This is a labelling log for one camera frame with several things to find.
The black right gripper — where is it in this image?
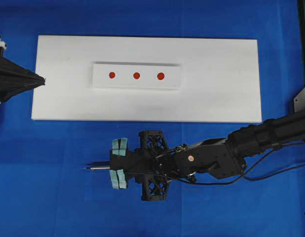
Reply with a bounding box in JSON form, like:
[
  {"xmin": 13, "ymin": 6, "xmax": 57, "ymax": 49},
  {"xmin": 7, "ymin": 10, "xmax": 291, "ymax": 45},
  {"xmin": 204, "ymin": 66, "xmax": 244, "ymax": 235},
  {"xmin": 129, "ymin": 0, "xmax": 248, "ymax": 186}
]
[{"xmin": 109, "ymin": 130, "xmax": 187, "ymax": 201}]

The small white raised block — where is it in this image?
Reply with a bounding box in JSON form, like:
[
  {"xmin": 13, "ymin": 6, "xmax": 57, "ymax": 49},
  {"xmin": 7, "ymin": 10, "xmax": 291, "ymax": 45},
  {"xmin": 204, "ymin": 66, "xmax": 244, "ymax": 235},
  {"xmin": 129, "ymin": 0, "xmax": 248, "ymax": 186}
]
[{"xmin": 92, "ymin": 62, "xmax": 182, "ymax": 90}]

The large white foam board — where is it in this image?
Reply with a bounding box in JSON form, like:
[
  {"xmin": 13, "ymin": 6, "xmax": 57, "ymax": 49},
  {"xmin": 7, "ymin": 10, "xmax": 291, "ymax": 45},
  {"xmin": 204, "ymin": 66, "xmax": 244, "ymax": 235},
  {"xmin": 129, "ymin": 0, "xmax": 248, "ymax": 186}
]
[{"xmin": 32, "ymin": 36, "xmax": 262, "ymax": 122}]

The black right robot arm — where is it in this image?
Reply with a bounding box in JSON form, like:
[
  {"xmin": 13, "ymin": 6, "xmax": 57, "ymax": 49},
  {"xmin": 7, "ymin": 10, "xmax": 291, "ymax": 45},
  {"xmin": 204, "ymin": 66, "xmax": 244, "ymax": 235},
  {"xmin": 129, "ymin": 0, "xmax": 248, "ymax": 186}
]
[{"xmin": 109, "ymin": 110, "xmax": 305, "ymax": 201}]

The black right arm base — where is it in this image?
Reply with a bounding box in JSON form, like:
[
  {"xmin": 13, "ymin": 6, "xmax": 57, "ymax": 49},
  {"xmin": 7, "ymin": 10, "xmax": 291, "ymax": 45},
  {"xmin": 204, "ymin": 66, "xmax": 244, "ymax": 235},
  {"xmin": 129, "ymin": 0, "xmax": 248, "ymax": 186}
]
[{"xmin": 293, "ymin": 87, "xmax": 305, "ymax": 113}]

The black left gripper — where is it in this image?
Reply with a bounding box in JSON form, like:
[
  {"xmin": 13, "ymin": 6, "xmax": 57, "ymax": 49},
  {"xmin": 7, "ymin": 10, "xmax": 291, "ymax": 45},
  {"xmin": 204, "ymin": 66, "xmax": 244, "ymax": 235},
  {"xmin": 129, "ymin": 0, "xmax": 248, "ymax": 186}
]
[{"xmin": 0, "ymin": 36, "xmax": 45, "ymax": 103}]

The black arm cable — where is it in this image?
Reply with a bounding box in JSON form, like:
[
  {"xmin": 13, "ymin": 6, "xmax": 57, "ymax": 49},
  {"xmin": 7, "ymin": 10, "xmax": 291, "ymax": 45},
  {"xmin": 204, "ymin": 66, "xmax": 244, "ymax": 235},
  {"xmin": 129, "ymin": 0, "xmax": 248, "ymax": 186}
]
[{"xmin": 154, "ymin": 142, "xmax": 305, "ymax": 186}]

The red-handled soldering iron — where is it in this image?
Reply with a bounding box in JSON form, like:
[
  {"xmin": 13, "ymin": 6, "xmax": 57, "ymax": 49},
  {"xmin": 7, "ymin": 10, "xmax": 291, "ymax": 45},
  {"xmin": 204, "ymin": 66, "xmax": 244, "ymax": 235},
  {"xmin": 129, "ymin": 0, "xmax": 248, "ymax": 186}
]
[{"xmin": 85, "ymin": 161, "xmax": 110, "ymax": 170}]

